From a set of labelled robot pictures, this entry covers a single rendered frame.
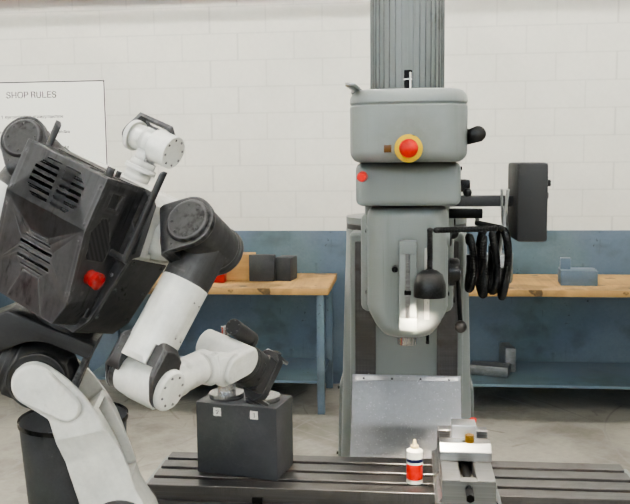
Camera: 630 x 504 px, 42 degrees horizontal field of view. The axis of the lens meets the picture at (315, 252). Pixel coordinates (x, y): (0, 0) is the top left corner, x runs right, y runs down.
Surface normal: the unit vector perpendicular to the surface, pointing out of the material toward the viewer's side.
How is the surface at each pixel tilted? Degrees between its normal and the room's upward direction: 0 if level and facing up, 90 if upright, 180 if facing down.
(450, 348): 90
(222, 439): 90
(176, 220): 60
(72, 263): 91
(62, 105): 90
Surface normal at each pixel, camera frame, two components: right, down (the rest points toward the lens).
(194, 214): -0.32, -0.40
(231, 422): -0.31, 0.11
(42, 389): 0.12, 0.11
